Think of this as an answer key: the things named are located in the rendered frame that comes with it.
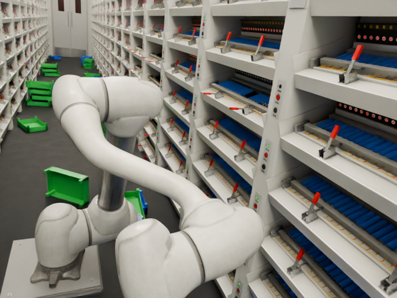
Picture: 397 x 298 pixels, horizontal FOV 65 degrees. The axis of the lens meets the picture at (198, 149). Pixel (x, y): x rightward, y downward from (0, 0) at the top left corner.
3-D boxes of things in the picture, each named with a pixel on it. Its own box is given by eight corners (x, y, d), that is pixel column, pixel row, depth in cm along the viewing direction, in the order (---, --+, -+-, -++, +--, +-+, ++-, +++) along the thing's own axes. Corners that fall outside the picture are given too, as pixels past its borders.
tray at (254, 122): (265, 139, 109) (262, 114, 104) (202, 99, 161) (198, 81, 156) (312, 120, 113) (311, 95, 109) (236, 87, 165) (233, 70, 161)
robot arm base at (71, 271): (26, 292, 114) (24, 280, 112) (41, 250, 134) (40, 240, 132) (78, 288, 119) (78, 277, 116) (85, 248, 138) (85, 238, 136)
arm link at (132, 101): (78, 224, 137) (125, 213, 149) (88, 255, 128) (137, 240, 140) (90, 65, 92) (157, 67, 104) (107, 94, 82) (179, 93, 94)
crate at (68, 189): (54, 191, 222) (45, 196, 215) (52, 165, 215) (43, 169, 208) (89, 202, 214) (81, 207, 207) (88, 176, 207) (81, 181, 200)
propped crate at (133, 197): (146, 233, 190) (147, 224, 185) (112, 237, 182) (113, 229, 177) (137, 196, 211) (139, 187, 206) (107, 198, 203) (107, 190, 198)
